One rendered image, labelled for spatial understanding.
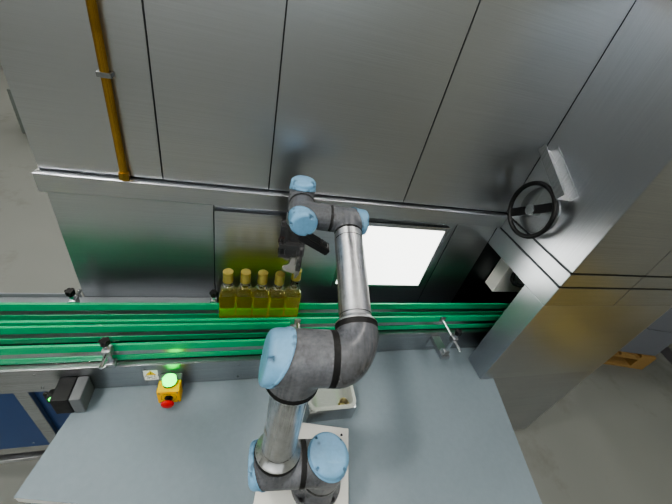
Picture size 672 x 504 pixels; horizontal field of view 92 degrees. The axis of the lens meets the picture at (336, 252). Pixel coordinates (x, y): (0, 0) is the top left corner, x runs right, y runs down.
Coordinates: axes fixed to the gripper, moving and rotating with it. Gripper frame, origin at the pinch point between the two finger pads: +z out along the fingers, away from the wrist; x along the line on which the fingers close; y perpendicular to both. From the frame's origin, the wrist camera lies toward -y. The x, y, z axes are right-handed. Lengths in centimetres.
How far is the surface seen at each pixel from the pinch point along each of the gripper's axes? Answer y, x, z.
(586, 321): -117, 12, 5
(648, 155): -89, 10, -60
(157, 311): 48, 1, 24
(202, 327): 30.8, 9.2, 21.2
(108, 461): 51, 44, 41
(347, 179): -14.2, -16.1, -29.7
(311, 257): -6.2, -12.4, 3.2
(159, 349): 42, 18, 23
